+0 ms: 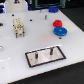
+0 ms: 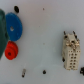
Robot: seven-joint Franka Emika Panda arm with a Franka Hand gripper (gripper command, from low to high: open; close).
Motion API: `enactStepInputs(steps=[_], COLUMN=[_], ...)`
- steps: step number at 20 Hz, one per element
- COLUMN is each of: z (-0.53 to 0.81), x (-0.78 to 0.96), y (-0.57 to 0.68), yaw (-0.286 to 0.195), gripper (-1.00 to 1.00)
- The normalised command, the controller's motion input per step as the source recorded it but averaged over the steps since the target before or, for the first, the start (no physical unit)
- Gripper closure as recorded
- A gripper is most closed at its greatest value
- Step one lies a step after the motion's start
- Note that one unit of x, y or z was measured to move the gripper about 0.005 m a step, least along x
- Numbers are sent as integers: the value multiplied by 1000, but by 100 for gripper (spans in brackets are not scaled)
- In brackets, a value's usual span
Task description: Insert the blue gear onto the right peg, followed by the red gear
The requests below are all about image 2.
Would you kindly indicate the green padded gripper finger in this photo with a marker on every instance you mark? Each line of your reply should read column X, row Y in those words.
column 2, row 32

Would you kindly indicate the black bolt at edge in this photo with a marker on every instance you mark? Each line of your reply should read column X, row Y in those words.
column 82, row 70

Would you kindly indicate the beige electrical connector block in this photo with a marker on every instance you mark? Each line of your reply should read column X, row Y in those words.
column 71, row 51

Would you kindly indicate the blue plastic gear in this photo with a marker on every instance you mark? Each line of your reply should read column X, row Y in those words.
column 14, row 26

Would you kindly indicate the small metal screw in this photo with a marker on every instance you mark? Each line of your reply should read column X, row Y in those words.
column 23, row 73

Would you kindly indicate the red plastic gear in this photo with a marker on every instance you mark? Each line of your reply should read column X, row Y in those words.
column 11, row 50

